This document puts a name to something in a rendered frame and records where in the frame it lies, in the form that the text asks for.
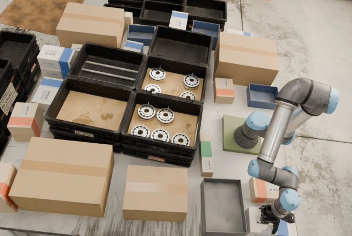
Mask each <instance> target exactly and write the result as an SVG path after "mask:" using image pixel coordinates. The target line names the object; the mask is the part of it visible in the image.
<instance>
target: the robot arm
mask: <svg viewBox="0 0 352 236"><path fill-rule="evenodd" d="M339 96H340V95H339V91H338V90H337V89H336V88H333V87H332V86H328V85H325V84H322V83H319V82H316V81H314V80H311V79H308V78H296V79H293V80H291V81H289V82H288V83H286V84H285V85H284V86H283V87H282V88H281V90H280V91H279V93H278V95H277V97H276V100H275V102H276V107H275V109H274V112H273V115H272V117H271V118H270V117H269V116H268V115H267V113H265V112H263V111H254V112H252V113H251V114H250V115H249V116H248V117H247V119H246V121H245V122H244V124H243V125H241V126H239V127H238V128H236V130H235V131H234V140H235V142H236V143H237V144H238V145H239V146H240V147H242V148H245V149H251V148H254V147H255V146H256V145H257V144H258V141H259V137H262V138H264V139H263V142H262V145H261V148H260V151H259V154H258V157H257V159H252V160H251V161H250V163H249V165H248V169H247V172H248V175H250V176H253V177H255V178H257V179H260V180H263V181H266V182H268V183H271V184H274V185H276V186H279V196H278V198H277V199H276V200H275V201H274V202H273V203H272V204H271V205H266V206H265V205H262V206H260V208H259V209H261V213H262V214H261V217H260V221H261V222H260V223H261V224H269V223H272V224H273V225H271V224H270V225H268V227H267V228H266V229H263V230H262V231H261V232H262V233H263V234H266V235H268V236H273V235H274V234H275V233H276V232H277V230H278V226H279V223H280V220H283V221H285V222H287V223H290V224H291V223H295V217H294V214H293V213H292V211H293V210H295V209H296V208H297V207H298V206H299V205H300V203H301V197H300V195H299V193H298V181H299V175H298V171H297V169H295V168H294V167H291V166H290V167H289V166H284V167H282V168H281V169H280V168H277V167H274V166H273V165H274V162H275V160H276V157H277V154H278V151H279V148H280V146H281V145H289V144H290V143H291V142H292V140H294V138H295V135H296V129H297V128H298V127H300V126H301V125H302V124H304V123H305V122H306V121H307V120H309V119H310V118H311V117H313V116H319V115H321V114H322V113H326V114H332V113H333V112H334V111H335V110H336V108H337V105H338V103H339Z"/></svg>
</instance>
